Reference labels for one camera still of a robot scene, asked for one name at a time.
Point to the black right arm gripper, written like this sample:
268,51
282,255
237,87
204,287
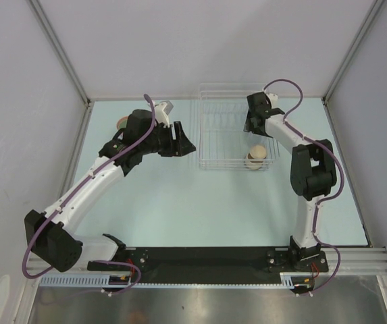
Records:
248,126

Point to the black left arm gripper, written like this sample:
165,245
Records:
176,148

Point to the beige cup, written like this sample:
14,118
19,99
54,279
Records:
255,158

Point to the green cup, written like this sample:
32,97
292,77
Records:
122,122

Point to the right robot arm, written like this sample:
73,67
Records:
313,171

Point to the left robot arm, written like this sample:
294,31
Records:
50,234

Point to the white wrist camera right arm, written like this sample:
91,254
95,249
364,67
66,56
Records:
273,98

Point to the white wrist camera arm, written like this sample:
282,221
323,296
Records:
162,111
273,98

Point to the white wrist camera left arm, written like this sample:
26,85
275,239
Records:
162,111

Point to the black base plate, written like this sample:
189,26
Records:
217,265

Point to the white cable duct right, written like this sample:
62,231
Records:
298,279

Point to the white cable duct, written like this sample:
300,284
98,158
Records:
298,279
92,280

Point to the white cable duct left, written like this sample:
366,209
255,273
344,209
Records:
92,280

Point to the aluminium frame rail front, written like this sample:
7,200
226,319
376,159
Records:
361,261

